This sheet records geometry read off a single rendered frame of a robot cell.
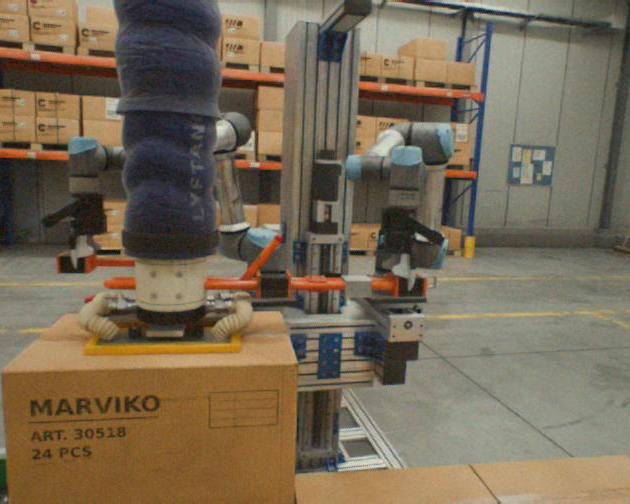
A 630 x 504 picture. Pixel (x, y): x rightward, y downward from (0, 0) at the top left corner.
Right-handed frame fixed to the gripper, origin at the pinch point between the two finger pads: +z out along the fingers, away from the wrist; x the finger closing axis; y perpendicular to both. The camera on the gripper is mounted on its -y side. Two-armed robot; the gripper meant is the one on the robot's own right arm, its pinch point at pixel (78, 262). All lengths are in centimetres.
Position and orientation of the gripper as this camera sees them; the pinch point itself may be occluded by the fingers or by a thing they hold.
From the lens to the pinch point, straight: 158.6
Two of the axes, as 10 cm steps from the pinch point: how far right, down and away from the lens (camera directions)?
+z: -0.5, 9.8, 1.7
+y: 9.9, 0.3, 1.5
